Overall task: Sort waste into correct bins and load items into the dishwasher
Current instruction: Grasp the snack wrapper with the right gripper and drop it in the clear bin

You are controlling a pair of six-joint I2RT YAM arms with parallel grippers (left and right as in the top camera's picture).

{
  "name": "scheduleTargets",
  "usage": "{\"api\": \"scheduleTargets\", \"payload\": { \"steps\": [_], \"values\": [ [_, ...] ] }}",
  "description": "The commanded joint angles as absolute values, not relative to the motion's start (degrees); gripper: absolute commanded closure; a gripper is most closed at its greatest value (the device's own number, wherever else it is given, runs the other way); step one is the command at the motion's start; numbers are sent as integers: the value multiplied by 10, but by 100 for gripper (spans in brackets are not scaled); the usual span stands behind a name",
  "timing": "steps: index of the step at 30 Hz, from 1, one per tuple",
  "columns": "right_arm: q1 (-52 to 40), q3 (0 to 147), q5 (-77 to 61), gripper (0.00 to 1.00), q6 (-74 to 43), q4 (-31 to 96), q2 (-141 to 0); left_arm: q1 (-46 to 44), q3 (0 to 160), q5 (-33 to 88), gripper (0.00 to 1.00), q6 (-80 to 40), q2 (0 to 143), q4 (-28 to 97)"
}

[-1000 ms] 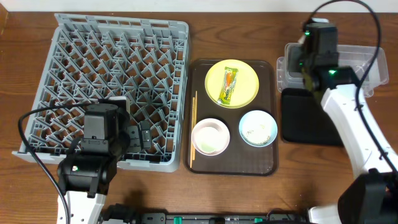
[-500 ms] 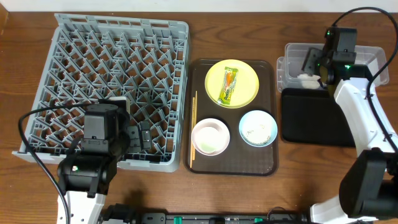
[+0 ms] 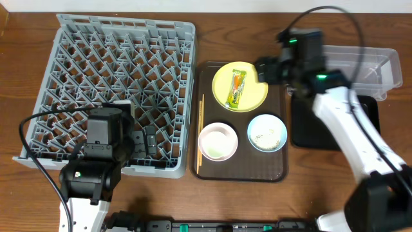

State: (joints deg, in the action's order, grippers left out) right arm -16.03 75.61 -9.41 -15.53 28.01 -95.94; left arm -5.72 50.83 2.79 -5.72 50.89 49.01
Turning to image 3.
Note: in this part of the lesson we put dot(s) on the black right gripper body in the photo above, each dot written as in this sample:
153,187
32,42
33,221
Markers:
266,71

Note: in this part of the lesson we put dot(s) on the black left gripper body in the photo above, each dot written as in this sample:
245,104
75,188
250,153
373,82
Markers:
141,142

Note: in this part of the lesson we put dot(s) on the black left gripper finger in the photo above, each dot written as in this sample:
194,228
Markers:
139,150
150,140

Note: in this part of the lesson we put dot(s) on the green snack wrapper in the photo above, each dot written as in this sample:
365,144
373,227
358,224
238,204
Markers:
236,88

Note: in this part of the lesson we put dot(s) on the light blue bowl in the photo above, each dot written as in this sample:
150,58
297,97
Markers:
268,121

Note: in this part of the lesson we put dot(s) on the white cup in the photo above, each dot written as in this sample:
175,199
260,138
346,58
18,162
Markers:
215,145

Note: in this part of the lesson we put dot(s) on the rice food waste pile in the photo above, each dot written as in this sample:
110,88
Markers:
266,140

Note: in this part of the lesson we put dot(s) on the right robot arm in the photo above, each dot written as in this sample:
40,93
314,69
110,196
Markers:
382,198

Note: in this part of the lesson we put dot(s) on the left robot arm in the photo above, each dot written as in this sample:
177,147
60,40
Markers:
94,170

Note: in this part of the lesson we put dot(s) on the black waste tray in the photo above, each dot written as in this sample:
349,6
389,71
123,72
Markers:
308,131

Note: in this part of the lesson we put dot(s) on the yellow plate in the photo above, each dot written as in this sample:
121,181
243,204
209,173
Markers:
254,92

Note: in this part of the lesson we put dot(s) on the grey plastic dish rack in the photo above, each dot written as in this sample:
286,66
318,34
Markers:
103,59

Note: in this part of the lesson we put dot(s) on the brown serving tray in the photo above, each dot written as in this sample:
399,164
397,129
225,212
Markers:
247,164

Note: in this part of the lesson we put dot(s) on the clear plastic bin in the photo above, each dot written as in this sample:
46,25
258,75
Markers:
380,71

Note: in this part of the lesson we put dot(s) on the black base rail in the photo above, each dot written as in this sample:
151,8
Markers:
206,226

